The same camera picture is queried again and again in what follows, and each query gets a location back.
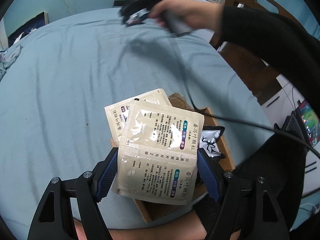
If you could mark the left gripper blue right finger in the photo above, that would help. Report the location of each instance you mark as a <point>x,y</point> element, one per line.
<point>212,175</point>

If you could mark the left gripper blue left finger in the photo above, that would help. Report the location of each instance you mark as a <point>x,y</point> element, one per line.
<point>105,174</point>

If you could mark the lone black white snack packet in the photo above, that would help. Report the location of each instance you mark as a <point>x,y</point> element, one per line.
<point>138,18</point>

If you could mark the beige sachet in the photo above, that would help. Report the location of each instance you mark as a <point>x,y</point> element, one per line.
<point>121,115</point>
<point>157,156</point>

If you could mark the person right forearm black sleeve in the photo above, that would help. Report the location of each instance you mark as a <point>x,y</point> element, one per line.
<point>279,41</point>

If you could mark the person right hand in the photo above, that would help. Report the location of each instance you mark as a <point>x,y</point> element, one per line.
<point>196,14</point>

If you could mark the black box beyond bed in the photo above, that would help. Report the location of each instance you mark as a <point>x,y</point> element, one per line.
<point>118,3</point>

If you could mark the snack packet inside box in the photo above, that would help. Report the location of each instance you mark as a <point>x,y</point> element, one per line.
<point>210,135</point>

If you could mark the wooden chair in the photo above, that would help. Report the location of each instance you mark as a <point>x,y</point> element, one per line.
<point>277,38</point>

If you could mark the laptop with colourful screen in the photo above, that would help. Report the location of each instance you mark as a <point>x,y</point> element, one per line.
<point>302,120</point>

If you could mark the teal bed sheet mattress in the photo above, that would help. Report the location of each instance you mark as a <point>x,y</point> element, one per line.
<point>53,97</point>

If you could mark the crumpled grey blanket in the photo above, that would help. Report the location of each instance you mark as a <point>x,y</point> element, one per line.
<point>7,59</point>

